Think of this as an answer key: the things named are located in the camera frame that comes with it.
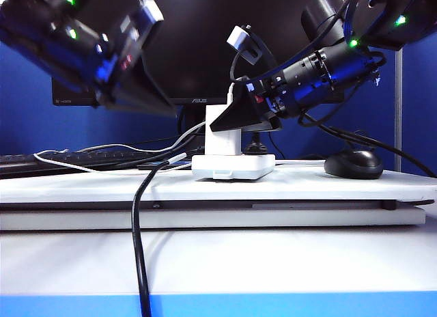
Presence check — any black computer monitor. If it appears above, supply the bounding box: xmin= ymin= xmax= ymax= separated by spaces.
xmin=51 ymin=0 xmax=346 ymax=108

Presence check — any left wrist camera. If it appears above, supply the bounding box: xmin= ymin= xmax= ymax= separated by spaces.
xmin=119 ymin=0 xmax=165 ymax=38

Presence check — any black round plug with cable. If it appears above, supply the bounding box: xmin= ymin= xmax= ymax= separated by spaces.
xmin=242 ymin=113 xmax=437 ymax=178

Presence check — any grey metal partition post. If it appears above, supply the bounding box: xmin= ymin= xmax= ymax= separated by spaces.
xmin=395 ymin=46 xmax=404 ymax=171

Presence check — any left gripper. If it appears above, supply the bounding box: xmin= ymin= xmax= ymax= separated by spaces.
xmin=94 ymin=19 xmax=177 ymax=118

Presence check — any white charger block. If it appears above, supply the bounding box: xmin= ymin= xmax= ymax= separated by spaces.
xmin=204 ymin=104 xmax=244 ymax=157

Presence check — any black triangular plug with cable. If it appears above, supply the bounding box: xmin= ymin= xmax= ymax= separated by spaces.
xmin=132 ymin=152 xmax=188 ymax=317

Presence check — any white charger cable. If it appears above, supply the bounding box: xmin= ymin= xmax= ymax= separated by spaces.
xmin=33 ymin=76 xmax=247 ymax=174

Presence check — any white power strip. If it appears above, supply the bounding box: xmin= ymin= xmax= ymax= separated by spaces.
xmin=191 ymin=154 xmax=277 ymax=181

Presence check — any black keyboard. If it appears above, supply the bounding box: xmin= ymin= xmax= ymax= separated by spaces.
xmin=0 ymin=151 xmax=206 ymax=180

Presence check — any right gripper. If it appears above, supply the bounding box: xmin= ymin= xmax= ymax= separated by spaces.
xmin=209 ymin=75 xmax=302 ymax=133

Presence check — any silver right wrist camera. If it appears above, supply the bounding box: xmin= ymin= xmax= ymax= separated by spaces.
xmin=226 ymin=24 xmax=274 ymax=79

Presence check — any white riser base board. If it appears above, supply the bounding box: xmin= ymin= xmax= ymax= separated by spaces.
xmin=0 ymin=207 xmax=427 ymax=232

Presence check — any white desk riser board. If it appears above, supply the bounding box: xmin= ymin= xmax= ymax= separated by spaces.
xmin=0 ymin=158 xmax=437 ymax=206

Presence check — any black monitor stand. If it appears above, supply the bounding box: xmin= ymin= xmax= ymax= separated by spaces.
xmin=137 ymin=105 xmax=208 ymax=171

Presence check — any black computer mouse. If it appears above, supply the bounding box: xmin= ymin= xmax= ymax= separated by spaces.
xmin=323 ymin=149 xmax=384 ymax=180

